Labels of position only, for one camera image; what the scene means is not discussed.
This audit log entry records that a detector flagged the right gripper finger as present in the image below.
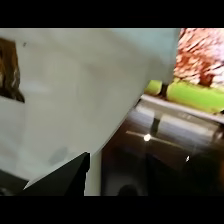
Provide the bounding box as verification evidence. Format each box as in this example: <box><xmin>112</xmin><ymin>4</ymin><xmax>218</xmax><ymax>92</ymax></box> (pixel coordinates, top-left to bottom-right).
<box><xmin>22</xmin><ymin>151</ymin><xmax>92</xmax><ymax>197</ymax></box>

